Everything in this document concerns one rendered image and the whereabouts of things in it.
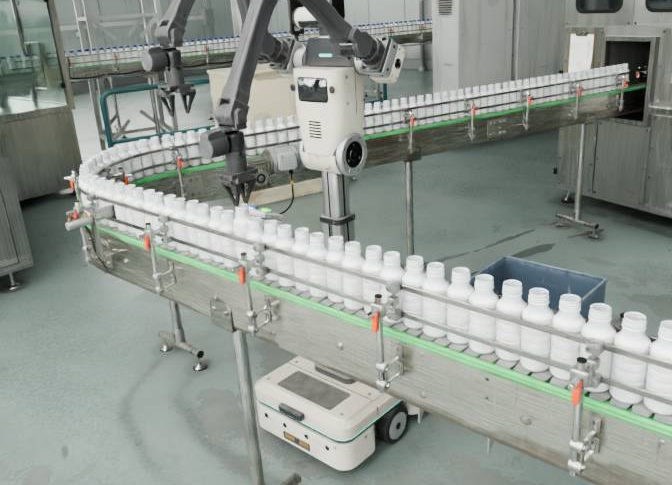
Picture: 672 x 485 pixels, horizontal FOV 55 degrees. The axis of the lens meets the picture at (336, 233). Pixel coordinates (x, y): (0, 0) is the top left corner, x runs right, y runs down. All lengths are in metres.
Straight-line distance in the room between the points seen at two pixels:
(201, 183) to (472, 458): 1.75
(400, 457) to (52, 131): 5.09
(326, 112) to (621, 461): 1.48
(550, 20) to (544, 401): 7.36
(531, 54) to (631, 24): 3.27
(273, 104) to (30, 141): 2.38
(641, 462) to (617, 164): 4.11
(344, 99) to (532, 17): 6.11
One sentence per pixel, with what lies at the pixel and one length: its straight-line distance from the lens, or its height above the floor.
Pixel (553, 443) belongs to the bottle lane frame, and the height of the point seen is 0.87.
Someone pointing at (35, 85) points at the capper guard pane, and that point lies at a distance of 6.81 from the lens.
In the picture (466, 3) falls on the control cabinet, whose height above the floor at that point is 1.59.
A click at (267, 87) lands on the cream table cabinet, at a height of 1.03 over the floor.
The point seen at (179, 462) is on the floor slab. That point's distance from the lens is 2.85.
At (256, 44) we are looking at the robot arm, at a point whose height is 1.62.
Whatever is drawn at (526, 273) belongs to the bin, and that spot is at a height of 0.91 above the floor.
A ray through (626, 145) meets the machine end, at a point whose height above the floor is 0.58.
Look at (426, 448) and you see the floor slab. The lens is 2.77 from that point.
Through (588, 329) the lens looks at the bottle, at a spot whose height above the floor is 1.13.
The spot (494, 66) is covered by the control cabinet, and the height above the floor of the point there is 0.88.
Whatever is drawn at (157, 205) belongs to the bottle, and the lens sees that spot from 2.16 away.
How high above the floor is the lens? 1.72
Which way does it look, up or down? 20 degrees down
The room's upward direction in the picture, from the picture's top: 4 degrees counter-clockwise
